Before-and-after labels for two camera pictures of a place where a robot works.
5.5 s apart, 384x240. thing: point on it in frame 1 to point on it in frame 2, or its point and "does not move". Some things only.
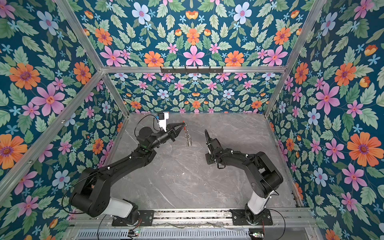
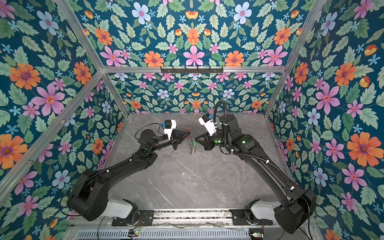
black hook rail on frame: [192, 70] does not move
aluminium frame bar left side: [52, 131] does not move
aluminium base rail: [211, 218] does not move
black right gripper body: [210, 158] to [218, 140]
